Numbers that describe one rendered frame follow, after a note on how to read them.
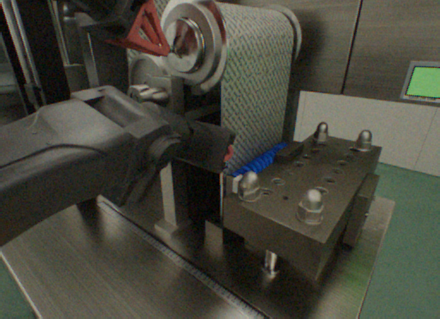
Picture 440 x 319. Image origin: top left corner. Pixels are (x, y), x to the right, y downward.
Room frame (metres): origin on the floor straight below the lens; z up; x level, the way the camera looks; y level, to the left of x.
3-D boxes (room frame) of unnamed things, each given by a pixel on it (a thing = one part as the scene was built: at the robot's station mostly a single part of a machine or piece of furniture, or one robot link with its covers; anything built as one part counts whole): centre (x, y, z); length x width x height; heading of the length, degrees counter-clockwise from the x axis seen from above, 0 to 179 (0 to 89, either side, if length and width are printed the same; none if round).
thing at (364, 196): (0.40, -0.28, 0.96); 0.10 x 0.03 x 0.11; 141
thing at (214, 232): (0.49, -0.08, 0.92); 0.28 x 0.04 x 0.04; 141
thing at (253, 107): (0.49, -0.08, 1.11); 0.23 x 0.01 x 0.18; 141
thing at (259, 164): (0.48, -0.10, 1.03); 0.21 x 0.04 x 0.03; 141
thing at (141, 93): (0.40, 0.12, 1.18); 0.04 x 0.02 x 0.04; 51
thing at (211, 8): (0.44, 0.04, 1.25); 0.15 x 0.01 x 0.15; 51
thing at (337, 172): (0.45, -0.20, 1.00); 0.40 x 0.16 x 0.06; 141
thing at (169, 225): (0.43, 0.10, 1.05); 0.06 x 0.05 x 0.31; 141
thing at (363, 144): (0.54, -0.33, 1.05); 0.04 x 0.04 x 0.04
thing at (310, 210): (0.30, -0.13, 1.05); 0.04 x 0.04 x 0.04
